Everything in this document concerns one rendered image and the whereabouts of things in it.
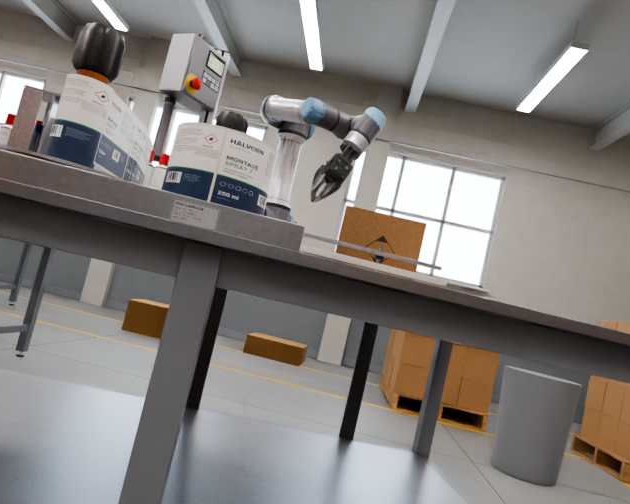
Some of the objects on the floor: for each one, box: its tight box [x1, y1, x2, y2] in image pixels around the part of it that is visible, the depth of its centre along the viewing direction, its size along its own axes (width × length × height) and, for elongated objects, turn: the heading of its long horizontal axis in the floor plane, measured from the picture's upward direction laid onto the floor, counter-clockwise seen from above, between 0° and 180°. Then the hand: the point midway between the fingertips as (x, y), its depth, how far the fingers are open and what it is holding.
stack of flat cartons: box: [122, 299, 169, 339], centre depth 568 cm, size 64×53×31 cm
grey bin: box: [491, 366, 582, 487], centre depth 335 cm, size 46×46×62 cm
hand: (313, 198), depth 167 cm, fingers closed
